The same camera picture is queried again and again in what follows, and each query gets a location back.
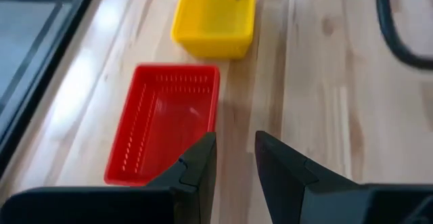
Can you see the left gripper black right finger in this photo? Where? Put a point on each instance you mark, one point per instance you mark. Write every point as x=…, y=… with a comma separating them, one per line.
x=321, y=203

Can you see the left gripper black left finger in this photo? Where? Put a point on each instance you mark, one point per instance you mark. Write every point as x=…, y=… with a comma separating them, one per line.
x=101, y=207

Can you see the black table edge rail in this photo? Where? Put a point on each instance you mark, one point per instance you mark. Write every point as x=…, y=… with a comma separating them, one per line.
x=61, y=49

